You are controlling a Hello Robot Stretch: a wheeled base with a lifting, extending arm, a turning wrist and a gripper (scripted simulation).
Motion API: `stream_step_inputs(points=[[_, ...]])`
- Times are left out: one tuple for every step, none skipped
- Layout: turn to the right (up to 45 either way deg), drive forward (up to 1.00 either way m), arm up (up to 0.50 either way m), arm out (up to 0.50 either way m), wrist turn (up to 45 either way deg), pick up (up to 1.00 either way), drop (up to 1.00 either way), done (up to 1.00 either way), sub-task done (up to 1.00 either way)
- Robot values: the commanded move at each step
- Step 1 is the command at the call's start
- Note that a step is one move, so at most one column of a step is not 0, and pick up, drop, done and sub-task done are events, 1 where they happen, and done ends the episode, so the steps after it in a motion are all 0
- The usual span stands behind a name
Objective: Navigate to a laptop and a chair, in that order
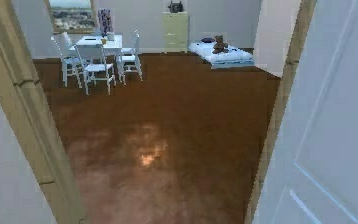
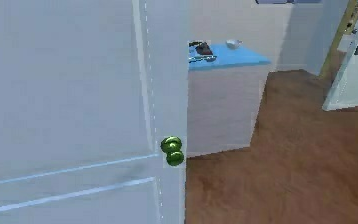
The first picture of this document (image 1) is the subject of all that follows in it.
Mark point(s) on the white slatted chair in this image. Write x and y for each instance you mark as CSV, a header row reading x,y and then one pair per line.
x,y
67,60
131,56
95,66

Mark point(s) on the white low bed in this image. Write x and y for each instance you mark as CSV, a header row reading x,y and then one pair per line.
x,y
223,55

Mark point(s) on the dark blue pillow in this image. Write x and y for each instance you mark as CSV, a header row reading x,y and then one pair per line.
x,y
207,40

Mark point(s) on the brown teddy bear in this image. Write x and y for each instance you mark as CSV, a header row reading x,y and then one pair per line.
x,y
220,45

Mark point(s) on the pale yellow chest of drawers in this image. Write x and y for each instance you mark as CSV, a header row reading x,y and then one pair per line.
x,y
175,31

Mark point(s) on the small yellow cup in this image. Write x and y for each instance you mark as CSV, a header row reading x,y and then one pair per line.
x,y
103,41

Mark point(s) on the white dining table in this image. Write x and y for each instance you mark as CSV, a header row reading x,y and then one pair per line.
x,y
100,42

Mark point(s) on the black device on chest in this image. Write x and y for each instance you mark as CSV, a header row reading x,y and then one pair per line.
x,y
175,6

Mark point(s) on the dark flat item on table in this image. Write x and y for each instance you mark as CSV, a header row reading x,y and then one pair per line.
x,y
90,39

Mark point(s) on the purple flowers in vase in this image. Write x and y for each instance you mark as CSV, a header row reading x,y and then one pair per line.
x,y
105,21

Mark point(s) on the framed landscape picture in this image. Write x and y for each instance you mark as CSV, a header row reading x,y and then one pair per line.
x,y
72,18

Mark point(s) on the white panelled room door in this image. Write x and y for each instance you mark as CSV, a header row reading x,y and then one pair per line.
x,y
323,126

